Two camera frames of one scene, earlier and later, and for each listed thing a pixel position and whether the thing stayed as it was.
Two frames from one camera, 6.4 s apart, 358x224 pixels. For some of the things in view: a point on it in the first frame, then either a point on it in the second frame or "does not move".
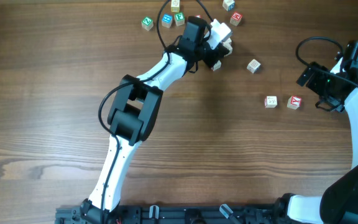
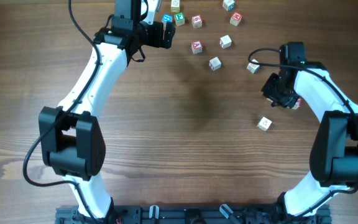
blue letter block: x=166 y=20 does not move
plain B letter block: x=253 y=66 does not move
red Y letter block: x=294 y=102 does not move
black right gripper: x=307 y=76 to x=276 y=92
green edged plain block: x=227 y=44 to x=264 y=124
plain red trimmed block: x=217 y=66 does not move
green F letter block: x=179 y=18 does not move
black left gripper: x=217 y=54 to x=161 y=34
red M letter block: x=235 y=18 does not move
